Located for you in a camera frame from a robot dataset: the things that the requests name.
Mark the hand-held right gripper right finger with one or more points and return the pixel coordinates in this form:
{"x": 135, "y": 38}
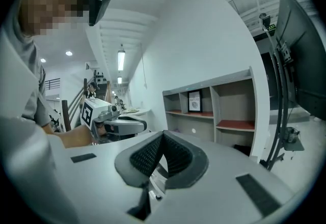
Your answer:
{"x": 229, "y": 192}

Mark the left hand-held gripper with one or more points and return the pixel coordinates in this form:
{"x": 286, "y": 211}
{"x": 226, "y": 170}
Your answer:
{"x": 87, "y": 113}

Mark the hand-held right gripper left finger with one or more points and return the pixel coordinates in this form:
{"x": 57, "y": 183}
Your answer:
{"x": 102, "y": 187}

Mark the person's left forearm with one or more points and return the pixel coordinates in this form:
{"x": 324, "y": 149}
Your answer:
{"x": 74, "y": 137}

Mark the person's left hand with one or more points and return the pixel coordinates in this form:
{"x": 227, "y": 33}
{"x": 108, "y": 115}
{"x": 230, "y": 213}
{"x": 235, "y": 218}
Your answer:
{"x": 100, "y": 130}

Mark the white rounded counter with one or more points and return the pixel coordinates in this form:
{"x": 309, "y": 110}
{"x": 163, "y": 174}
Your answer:
{"x": 135, "y": 113}

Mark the long ceiling lamp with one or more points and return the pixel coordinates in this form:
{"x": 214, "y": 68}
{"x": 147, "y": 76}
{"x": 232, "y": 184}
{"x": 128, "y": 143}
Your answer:
{"x": 119, "y": 80}
{"x": 121, "y": 60}

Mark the staircase railing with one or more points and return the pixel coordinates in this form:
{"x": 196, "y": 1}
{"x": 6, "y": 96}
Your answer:
{"x": 76, "y": 106}

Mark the black framed picture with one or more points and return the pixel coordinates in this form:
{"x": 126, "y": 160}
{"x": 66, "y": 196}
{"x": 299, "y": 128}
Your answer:
{"x": 195, "y": 101}

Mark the wooden shelf unit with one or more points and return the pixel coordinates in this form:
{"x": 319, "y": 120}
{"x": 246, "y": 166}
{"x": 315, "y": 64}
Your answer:
{"x": 229, "y": 106}

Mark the black screen stand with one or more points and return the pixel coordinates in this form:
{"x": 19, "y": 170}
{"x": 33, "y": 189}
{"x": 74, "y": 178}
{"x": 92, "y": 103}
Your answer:
{"x": 280, "y": 116}

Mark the round ceiling light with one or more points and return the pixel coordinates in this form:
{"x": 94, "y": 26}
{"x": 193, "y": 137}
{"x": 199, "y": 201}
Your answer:
{"x": 68, "y": 53}
{"x": 43, "y": 60}

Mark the grey printed t-shirt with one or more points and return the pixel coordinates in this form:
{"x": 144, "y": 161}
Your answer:
{"x": 25, "y": 78}

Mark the large black screen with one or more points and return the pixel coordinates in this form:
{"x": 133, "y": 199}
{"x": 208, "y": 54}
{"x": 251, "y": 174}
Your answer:
{"x": 303, "y": 65}

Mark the person's head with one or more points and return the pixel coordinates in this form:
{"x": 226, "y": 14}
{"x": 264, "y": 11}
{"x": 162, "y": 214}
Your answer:
{"x": 51, "y": 1}

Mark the green exit sign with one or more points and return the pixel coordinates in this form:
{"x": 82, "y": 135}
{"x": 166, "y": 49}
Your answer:
{"x": 269, "y": 27}

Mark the black head camera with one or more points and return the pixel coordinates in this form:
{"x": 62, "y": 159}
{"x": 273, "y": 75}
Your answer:
{"x": 99, "y": 9}

